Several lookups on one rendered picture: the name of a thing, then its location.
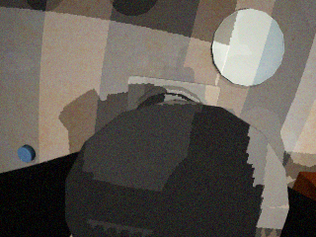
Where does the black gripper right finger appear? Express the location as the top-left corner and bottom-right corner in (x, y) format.
(279, 187), (316, 237)

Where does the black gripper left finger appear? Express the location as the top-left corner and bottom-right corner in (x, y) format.
(0, 151), (79, 237)

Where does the small blue cylinder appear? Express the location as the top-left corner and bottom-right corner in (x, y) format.
(17, 145), (36, 163)

